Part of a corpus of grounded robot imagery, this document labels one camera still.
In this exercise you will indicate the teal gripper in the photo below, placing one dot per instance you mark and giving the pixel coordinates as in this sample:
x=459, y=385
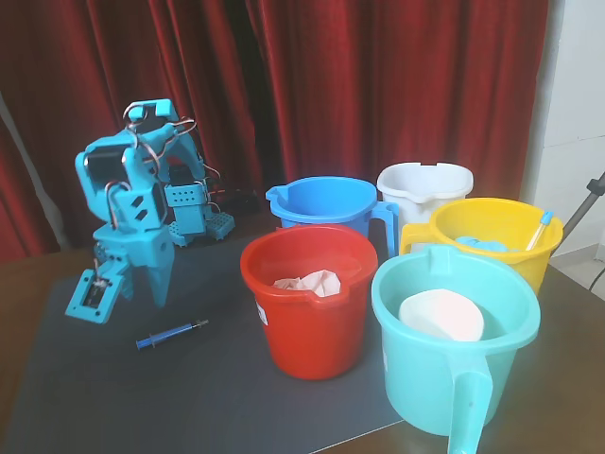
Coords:
x=142, y=246

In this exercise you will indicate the blue plunger syringe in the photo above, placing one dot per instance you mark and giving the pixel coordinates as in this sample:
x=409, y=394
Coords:
x=172, y=329

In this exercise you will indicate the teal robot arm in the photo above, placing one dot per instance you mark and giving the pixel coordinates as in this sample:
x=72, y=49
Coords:
x=137, y=165

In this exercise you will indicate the dark grey textured mat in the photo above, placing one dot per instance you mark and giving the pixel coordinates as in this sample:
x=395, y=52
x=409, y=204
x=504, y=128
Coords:
x=142, y=402

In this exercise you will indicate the blue plastic bucket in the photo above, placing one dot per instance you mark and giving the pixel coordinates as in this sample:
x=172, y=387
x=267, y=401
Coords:
x=302, y=220

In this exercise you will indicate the red plastic bucket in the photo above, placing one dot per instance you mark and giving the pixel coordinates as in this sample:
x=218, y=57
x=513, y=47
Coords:
x=307, y=340

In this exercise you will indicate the crumpled white tissue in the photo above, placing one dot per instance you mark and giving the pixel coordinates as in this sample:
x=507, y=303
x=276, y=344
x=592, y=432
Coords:
x=321, y=284

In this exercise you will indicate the white plastic bucket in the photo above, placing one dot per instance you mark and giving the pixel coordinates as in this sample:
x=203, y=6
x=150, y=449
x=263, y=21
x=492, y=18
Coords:
x=416, y=182

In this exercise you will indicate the white face mask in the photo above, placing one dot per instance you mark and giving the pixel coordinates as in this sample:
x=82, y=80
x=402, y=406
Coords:
x=439, y=314

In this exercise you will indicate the teal plastic bucket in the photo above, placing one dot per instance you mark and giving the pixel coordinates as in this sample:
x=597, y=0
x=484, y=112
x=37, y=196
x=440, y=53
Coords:
x=425, y=378

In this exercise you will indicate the red velvet curtain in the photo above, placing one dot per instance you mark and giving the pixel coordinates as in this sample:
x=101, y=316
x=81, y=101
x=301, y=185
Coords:
x=378, y=71

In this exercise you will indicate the yellow plastic bucket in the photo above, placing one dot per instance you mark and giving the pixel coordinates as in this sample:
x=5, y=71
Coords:
x=529, y=269

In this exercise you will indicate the grey tripod leg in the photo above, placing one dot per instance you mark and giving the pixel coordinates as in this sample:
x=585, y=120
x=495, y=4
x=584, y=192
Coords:
x=583, y=203

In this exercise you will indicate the teal framed wrist camera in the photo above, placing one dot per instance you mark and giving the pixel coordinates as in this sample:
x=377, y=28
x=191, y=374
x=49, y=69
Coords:
x=92, y=295

